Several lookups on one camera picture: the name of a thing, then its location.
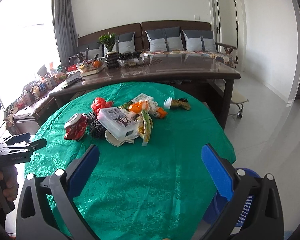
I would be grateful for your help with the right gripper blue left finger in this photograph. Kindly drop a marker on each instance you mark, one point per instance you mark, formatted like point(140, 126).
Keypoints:
point(35, 219)

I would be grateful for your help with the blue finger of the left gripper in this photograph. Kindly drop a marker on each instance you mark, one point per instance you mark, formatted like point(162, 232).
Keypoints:
point(15, 139)

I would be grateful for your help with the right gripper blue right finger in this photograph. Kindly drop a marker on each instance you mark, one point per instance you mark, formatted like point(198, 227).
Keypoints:
point(270, 225)

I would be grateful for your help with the blue plastic waste basket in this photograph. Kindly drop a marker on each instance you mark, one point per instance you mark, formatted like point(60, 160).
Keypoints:
point(240, 191)

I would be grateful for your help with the red snack bag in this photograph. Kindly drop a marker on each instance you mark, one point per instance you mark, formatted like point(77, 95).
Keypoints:
point(75, 127)

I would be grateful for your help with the red plastic bag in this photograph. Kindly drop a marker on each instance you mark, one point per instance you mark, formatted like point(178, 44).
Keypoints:
point(100, 103)

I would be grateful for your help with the orange white plastic wrapper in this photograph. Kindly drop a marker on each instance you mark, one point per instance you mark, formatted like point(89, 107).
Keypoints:
point(150, 106)

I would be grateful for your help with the yellow green snack wrapper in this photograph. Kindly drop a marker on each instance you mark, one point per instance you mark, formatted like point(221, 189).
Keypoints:
point(145, 126)

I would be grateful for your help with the person's left hand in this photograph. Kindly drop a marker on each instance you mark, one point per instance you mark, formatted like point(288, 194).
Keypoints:
point(12, 186)

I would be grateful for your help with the black pine cone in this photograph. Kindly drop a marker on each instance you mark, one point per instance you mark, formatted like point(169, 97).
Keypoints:
point(96, 129)

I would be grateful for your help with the black remote control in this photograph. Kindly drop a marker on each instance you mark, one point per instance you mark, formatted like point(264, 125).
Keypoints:
point(69, 82)

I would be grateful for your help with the green patterned tablecloth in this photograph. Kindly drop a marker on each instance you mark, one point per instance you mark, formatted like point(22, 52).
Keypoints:
point(157, 191)

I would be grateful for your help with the clear plastic lidded box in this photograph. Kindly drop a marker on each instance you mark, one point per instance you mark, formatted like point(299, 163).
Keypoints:
point(119, 124)

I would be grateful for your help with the orange fruit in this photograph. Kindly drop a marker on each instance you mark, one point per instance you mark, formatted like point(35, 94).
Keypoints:
point(96, 63)

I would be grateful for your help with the grey curtain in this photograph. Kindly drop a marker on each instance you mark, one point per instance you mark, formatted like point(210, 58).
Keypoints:
point(65, 30)

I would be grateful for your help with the beige rolling stool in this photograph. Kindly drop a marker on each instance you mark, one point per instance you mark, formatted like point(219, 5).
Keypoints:
point(238, 100)

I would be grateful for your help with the potted green plant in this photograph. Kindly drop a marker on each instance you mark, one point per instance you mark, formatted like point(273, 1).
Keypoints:
point(109, 41)

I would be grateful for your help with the left grey white pillow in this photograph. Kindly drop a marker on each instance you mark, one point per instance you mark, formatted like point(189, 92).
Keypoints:
point(124, 43)

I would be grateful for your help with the gold foil snack wrapper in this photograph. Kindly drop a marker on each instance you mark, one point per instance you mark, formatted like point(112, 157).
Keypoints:
point(177, 103)

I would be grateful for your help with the dark wooden long table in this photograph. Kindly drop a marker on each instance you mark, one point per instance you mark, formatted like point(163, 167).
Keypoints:
point(208, 80)

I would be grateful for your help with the brown sofa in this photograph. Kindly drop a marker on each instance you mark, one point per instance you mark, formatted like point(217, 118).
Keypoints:
point(223, 53)

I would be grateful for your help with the right grey white pillow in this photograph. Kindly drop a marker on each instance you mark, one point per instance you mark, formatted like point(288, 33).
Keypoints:
point(199, 40)

